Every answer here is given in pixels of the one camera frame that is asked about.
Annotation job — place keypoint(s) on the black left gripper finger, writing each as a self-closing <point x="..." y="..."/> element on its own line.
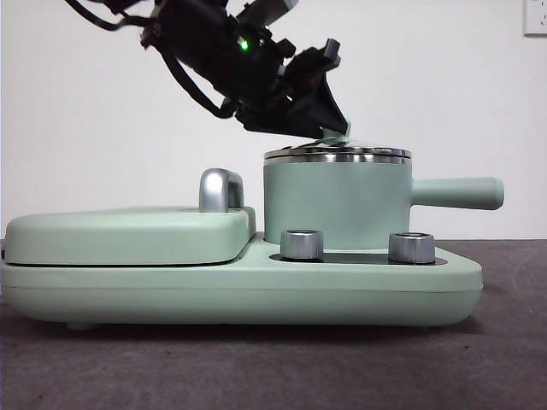
<point x="331" y="107"/>
<point x="286" y="124"/>

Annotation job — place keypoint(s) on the glass lid with mint knob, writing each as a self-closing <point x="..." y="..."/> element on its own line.
<point x="367" y="154"/>

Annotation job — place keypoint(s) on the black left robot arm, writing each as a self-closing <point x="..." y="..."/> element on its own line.
<point x="205" y="47"/>

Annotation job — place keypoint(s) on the silver control knob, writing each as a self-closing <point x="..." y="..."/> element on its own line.
<point x="411" y="248"/>
<point x="301" y="245"/>

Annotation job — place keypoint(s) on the black control panel strip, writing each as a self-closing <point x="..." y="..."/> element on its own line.
<point x="354" y="258"/>

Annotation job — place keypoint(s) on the mint green breakfast maker base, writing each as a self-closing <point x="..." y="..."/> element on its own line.
<point x="299" y="294"/>

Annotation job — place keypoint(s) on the mint green griddle cover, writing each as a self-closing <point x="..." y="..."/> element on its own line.
<point x="128" y="235"/>

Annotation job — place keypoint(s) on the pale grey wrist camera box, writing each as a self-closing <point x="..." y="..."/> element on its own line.
<point x="269" y="9"/>

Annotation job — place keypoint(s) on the white wall socket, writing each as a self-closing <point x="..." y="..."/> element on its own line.
<point x="536" y="17"/>

